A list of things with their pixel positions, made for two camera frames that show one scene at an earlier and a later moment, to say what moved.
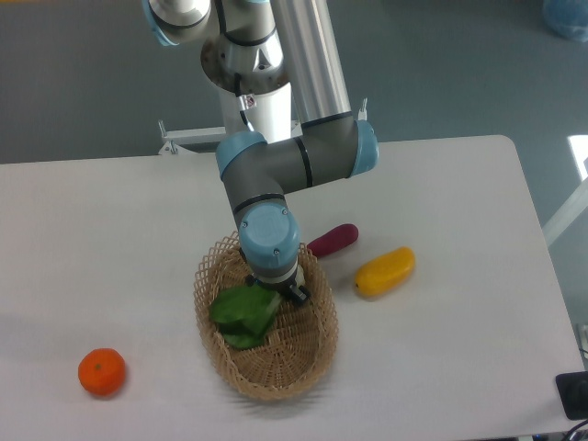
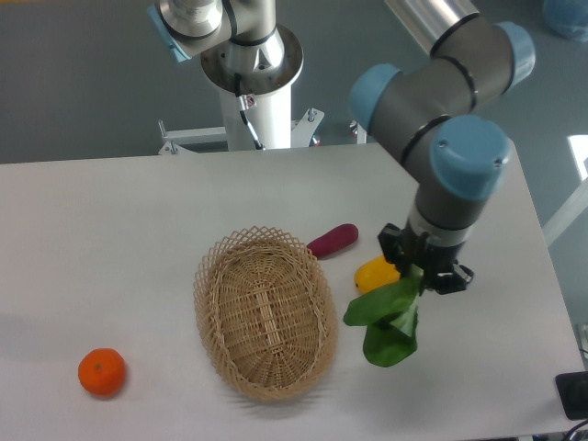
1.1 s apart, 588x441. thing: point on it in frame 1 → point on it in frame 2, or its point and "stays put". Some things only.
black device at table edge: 573,392 stays put
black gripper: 281,288 → 404,249
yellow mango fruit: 378,275 stays put
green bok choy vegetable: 244,313 → 390,315
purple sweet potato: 334,240 stays put
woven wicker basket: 299,346 stays put
